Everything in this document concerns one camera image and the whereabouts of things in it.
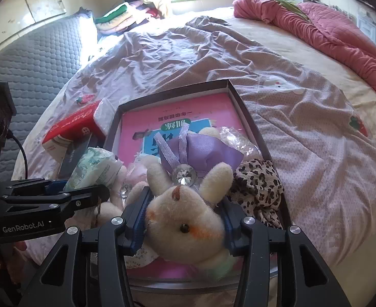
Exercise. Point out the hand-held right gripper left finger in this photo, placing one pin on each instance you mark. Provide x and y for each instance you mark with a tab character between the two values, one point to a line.
141	220

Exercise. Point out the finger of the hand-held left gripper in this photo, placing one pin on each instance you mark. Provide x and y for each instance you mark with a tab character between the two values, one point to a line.
58	186
85	196

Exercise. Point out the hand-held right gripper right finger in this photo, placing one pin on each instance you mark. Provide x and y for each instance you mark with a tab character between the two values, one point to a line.
228	227

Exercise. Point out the green tissue pack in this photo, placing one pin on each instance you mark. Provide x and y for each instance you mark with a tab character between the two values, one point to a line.
95	166

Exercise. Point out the white patterned cloth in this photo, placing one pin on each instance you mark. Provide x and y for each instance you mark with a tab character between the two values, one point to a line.
140	257

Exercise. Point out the leopard print scrunchie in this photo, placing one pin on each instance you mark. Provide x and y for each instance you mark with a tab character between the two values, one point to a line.
258	185

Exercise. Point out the purple satin bow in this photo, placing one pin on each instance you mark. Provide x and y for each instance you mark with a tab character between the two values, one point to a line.
207	153

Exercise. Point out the dark framed cardboard tray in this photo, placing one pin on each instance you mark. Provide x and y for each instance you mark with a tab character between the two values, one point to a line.
239	108

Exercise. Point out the grey quilted headboard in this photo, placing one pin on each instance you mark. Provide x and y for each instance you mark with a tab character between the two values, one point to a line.
40	80

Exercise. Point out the red and white carton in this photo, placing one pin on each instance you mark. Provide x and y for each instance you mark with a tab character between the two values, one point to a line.
69	128

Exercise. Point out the purple printed bed cover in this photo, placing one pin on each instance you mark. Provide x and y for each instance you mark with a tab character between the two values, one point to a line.
303	166

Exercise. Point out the white wardrobe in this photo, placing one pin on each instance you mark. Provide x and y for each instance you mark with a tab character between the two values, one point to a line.
24	12

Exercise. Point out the stack of folded blankets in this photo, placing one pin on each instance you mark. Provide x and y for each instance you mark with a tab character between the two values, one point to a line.
124	16

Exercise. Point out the cream bed sheet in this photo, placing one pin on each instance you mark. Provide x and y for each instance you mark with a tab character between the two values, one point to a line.
303	44

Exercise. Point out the pink quilt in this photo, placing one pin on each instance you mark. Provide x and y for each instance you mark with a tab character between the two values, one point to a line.
328	32

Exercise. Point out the white drawer cabinet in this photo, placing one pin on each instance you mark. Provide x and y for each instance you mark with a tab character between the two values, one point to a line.
375	28

